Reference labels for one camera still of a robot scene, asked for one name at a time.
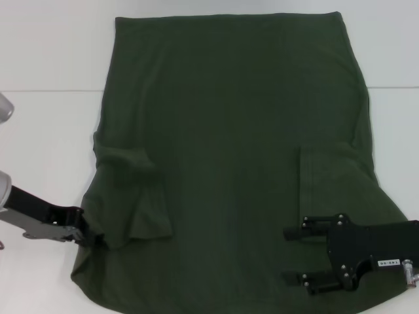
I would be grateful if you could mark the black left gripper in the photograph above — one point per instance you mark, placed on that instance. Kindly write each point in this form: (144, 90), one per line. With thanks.
(36, 209)

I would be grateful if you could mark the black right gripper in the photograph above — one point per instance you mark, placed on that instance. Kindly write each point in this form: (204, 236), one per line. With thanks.
(370, 242)

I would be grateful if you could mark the silver right wrist connector plug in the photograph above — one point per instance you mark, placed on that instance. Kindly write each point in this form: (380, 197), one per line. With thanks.
(408, 271)

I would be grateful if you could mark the dark green t-shirt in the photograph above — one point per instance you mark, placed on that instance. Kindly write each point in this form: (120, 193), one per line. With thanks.
(229, 131)

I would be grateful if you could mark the white serial number label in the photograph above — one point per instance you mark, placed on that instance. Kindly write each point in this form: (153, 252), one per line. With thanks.
(388, 263)

